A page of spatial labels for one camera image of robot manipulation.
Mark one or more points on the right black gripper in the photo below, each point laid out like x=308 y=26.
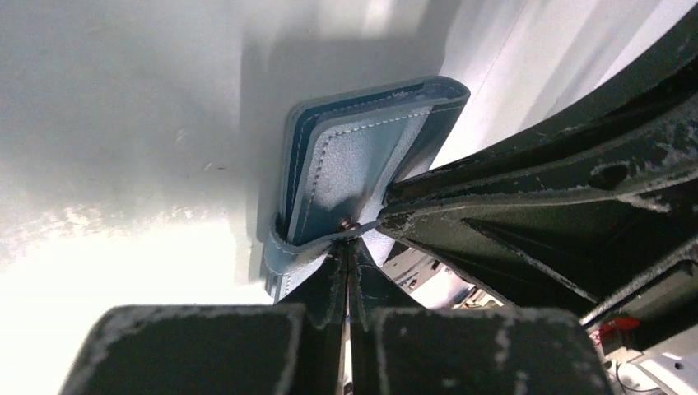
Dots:
x=603 y=225

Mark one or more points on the blue card holder wallet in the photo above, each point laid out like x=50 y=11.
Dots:
x=342 y=153

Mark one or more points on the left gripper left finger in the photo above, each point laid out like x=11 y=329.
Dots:
x=292 y=347

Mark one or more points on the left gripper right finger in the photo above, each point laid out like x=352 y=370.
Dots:
x=400 y=347

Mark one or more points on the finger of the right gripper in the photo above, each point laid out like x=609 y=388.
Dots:
x=661 y=77

